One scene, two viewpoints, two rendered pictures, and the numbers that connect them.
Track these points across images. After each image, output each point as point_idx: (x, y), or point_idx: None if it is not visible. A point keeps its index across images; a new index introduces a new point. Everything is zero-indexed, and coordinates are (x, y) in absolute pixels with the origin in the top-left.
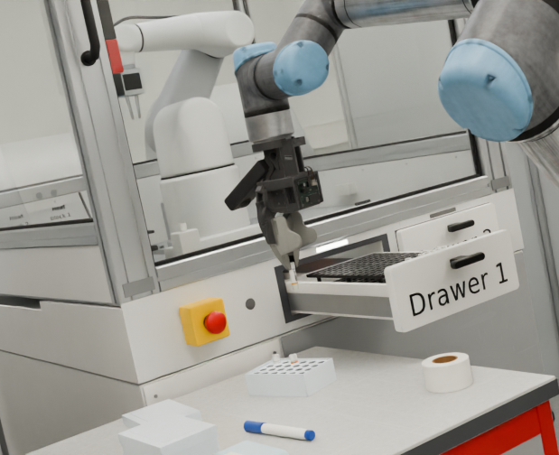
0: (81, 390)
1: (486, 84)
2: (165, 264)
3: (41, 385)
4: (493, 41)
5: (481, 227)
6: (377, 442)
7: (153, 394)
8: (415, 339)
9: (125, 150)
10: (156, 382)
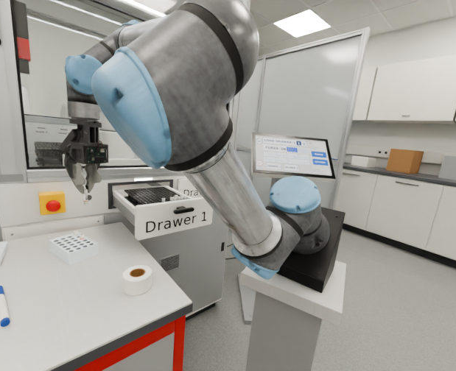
0: None
1: (114, 101)
2: (36, 169)
3: None
4: (139, 54)
5: None
6: (30, 353)
7: (11, 233)
8: None
9: (16, 102)
10: (14, 227)
